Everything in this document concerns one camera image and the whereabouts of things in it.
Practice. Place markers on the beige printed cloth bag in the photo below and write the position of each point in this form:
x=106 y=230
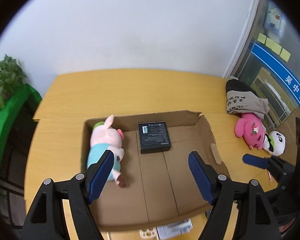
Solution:
x=241 y=98

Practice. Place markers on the potted green plant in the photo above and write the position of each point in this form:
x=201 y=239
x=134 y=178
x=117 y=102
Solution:
x=12 y=77

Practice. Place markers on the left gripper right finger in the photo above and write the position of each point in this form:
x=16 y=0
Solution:
x=255 y=220

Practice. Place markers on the white folding phone stand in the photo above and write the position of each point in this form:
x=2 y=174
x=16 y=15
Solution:
x=174 y=229

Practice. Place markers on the green covered side table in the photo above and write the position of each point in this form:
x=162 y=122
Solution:
x=26 y=94

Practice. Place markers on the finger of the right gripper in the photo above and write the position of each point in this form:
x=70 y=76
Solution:
x=255 y=161

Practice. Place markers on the cardboard box tray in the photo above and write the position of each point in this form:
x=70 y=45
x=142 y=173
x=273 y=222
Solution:
x=160 y=188

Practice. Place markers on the pink strawberry bear plush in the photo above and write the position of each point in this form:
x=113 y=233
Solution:
x=250 y=128

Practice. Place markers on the pink pig plush toy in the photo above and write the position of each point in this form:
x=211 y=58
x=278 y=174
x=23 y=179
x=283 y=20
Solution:
x=104 y=137

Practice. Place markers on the cartoon door poster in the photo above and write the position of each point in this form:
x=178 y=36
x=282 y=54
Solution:
x=275 y=20

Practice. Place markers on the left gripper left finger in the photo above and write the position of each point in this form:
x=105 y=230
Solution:
x=45 y=218

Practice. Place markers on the white panda plush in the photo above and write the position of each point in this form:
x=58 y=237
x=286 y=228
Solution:
x=274 y=143

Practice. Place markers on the clear white phone case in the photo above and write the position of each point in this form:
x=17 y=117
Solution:
x=148 y=233

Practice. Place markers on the yellow sticky notes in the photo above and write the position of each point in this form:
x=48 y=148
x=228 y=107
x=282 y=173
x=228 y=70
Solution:
x=275 y=47

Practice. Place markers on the black charger box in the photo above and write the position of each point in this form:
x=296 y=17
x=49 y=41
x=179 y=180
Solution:
x=153 y=137

